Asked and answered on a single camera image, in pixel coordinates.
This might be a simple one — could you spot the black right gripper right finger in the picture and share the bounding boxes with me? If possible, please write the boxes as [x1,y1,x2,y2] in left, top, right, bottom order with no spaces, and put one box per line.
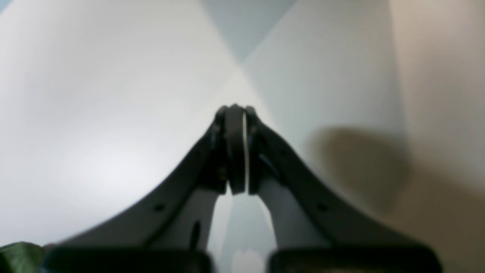
[246,107,443,273]

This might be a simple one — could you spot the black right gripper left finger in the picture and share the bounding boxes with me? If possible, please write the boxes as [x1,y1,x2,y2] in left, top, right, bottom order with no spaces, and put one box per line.
[42,107,228,273]

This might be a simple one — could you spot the olive green t-shirt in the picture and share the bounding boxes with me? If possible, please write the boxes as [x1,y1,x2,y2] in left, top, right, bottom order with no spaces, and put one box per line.
[0,242,46,273]

